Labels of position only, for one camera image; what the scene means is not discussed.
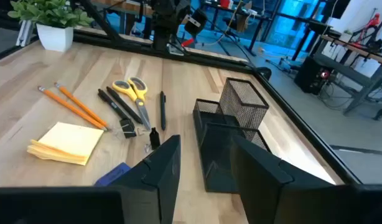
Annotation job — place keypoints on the black computer tower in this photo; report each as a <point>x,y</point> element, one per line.
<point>312,76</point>

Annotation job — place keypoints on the small black binder clip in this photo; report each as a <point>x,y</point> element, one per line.
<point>154,138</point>

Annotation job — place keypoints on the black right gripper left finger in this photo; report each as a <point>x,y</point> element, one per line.
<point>160,174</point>

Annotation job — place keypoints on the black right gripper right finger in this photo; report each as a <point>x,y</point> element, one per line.
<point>265,186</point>

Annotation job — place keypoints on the silver aluminium extrusion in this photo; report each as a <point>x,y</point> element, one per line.
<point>24,32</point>

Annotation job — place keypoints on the silver paper clip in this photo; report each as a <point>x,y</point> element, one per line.
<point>140,131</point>

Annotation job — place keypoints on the black pen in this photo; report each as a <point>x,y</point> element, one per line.
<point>124,105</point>
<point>162,109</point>
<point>111,104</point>

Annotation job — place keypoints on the orange pencil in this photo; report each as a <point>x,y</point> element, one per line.
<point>80,104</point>
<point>71,107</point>

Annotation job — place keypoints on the black mesh desk organizer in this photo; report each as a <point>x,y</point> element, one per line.
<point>240,102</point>

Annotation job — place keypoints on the wooden-top desk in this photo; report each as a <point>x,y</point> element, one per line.
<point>356,49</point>

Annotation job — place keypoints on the green plant in white pot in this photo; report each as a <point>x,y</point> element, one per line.
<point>54,37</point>

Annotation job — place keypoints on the yellow sticky note pad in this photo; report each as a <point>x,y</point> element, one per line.
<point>69,141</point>

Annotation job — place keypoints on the blue binder clip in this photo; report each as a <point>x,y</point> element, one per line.
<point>113,174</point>

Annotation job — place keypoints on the large black binder clip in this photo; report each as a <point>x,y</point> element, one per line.
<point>128,127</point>

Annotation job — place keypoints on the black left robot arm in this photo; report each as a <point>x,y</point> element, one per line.
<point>163,28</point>

